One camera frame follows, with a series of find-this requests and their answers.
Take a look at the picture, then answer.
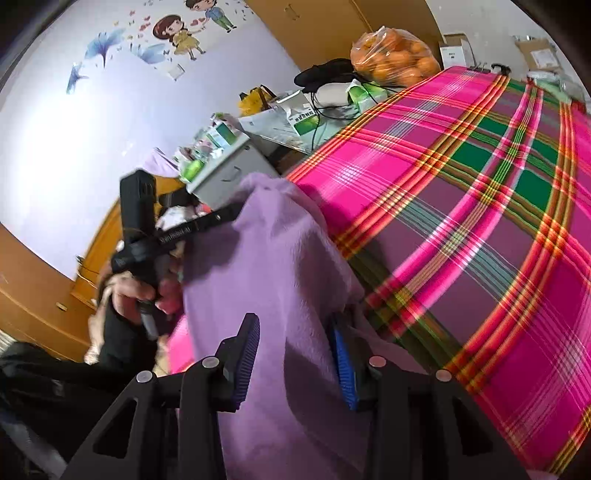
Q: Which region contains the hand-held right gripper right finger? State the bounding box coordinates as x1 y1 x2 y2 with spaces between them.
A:
329 314 532 480

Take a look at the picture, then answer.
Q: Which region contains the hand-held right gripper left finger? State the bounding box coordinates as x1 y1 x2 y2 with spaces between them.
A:
60 313 262 480

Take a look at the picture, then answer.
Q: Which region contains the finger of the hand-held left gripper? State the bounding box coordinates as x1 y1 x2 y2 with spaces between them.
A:
191 202 246 232

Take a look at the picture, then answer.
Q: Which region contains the purple fleece garment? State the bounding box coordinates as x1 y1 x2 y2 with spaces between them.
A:
168 173 437 480

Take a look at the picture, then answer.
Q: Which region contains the person's left hand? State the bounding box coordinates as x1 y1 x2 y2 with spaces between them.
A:
104 274 184 325

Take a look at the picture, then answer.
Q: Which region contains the white drawer cabinet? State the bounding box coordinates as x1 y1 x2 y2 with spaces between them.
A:
187 138 281 209

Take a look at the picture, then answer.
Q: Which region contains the green white carton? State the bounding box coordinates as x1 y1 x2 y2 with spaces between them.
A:
346 78 389 114
286 104 322 137
210 113 250 149

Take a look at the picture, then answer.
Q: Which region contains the yellow bag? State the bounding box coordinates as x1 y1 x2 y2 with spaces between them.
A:
238 85 278 117

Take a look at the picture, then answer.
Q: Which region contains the low wooden cabinet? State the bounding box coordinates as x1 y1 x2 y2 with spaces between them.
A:
0 222 122 361

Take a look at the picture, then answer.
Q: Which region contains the black cloth bundle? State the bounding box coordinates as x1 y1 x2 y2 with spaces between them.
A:
294 58 365 90

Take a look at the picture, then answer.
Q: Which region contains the pink green plaid bed sheet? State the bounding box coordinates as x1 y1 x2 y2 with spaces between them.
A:
166 65 591 476

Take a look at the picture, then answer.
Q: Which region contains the wooden wardrobe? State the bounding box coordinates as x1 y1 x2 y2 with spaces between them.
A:
245 0 444 79

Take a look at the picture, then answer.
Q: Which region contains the bag of oranges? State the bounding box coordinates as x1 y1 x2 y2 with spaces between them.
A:
350 25 441 88

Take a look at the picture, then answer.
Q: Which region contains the small white cardboard box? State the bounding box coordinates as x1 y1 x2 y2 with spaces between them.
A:
438 33 476 70

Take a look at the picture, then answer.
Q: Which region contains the grey plastic parcel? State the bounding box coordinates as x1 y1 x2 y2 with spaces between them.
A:
526 69 583 100

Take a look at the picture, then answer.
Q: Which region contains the brown cardboard box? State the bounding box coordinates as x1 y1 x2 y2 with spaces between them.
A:
515 36 561 72

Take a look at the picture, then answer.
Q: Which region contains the blue leaf wall sticker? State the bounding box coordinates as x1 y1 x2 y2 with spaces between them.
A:
66 62 89 94
131 44 168 66
85 28 126 68

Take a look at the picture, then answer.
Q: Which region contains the cartoon couple wall sticker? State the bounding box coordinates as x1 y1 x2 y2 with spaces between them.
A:
152 0 235 61

